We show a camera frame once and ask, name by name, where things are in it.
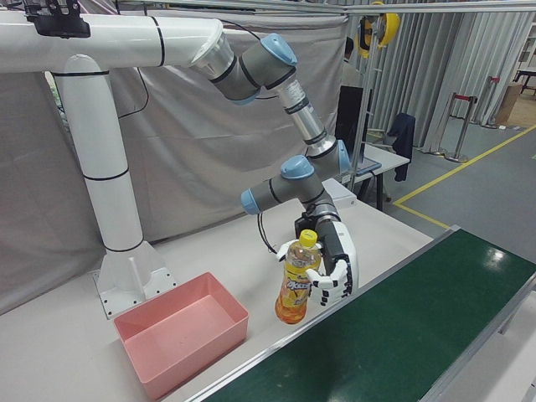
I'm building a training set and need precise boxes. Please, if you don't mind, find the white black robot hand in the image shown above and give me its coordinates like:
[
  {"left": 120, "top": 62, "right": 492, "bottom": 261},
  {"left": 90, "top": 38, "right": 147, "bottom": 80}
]
[{"left": 276, "top": 219, "right": 359, "bottom": 309}]

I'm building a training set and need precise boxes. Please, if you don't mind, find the orange drink bottle yellow cap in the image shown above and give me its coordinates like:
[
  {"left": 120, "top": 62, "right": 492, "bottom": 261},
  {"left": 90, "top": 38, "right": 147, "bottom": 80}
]
[{"left": 274, "top": 229, "right": 326, "bottom": 326}]

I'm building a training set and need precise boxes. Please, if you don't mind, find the pink plastic basket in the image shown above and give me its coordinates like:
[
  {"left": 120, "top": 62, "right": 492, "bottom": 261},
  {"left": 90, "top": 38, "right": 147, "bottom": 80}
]
[{"left": 112, "top": 271, "right": 250, "bottom": 401}]

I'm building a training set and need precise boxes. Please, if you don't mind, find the flat white box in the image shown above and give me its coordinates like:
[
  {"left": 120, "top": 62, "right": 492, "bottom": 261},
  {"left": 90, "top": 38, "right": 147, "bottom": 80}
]
[{"left": 324, "top": 178, "right": 358, "bottom": 209}]

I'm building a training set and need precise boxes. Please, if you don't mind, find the green conveyor belt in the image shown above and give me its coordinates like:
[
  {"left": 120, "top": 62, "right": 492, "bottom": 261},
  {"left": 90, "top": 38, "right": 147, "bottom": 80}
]
[{"left": 183, "top": 225, "right": 536, "bottom": 402}]

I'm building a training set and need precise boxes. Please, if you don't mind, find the white desk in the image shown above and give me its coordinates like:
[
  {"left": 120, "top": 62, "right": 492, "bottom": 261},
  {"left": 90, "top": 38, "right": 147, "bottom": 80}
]
[{"left": 355, "top": 140, "right": 411, "bottom": 211}]

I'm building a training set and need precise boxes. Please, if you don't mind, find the dark blue jacket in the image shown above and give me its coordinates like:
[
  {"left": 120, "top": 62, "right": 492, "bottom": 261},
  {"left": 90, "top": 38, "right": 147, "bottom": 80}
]
[{"left": 387, "top": 111, "right": 416, "bottom": 183}]

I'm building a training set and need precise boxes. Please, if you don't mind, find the black monitor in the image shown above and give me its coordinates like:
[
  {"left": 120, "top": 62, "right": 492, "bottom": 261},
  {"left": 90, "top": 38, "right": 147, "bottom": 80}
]
[{"left": 334, "top": 85, "right": 374, "bottom": 146}]

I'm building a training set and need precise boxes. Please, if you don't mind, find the gray curtain cloth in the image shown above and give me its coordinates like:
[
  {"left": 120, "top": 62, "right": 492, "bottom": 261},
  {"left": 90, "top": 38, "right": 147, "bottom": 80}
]
[{"left": 0, "top": 0, "right": 353, "bottom": 316}]

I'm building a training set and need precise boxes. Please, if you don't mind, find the person in white shirt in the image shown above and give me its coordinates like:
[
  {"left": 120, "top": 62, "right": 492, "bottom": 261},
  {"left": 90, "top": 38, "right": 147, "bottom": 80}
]
[{"left": 343, "top": 36, "right": 363, "bottom": 89}]

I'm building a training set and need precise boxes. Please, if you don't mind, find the yellow hard hat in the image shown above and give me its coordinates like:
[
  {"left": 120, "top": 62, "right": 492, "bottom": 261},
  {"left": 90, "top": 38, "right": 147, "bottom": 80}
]
[
  {"left": 355, "top": 16, "right": 374, "bottom": 59},
  {"left": 374, "top": 12, "right": 401, "bottom": 48}
]

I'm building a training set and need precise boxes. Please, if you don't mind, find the brown cardboard box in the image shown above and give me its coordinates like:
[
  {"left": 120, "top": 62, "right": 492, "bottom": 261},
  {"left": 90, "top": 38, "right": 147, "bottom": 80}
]
[{"left": 497, "top": 83, "right": 523, "bottom": 126}]

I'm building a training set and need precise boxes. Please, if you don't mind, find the white robot torso stand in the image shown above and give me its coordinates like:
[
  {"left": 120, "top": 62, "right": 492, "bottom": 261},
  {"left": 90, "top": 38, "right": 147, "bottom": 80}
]
[{"left": 0, "top": 12, "right": 225, "bottom": 322}]

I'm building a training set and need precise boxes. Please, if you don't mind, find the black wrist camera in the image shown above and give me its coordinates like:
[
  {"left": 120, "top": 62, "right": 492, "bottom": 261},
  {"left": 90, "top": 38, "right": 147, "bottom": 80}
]
[{"left": 294, "top": 212, "right": 319, "bottom": 240}]

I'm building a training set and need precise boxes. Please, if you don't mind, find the silver stanchion post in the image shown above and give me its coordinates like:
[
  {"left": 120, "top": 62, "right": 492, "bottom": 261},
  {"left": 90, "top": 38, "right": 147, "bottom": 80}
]
[
  {"left": 481, "top": 75, "right": 503, "bottom": 129},
  {"left": 443, "top": 92, "right": 478, "bottom": 163}
]

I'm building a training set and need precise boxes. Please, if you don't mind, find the aluminium frame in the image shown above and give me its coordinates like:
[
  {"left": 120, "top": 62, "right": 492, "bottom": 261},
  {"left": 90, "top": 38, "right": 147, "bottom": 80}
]
[{"left": 116, "top": 0, "right": 536, "bottom": 188}]

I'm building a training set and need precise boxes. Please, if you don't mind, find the black head camera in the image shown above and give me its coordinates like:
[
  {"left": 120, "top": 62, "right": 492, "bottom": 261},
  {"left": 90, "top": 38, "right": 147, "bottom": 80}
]
[{"left": 23, "top": 0, "right": 91, "bottom": 39}]

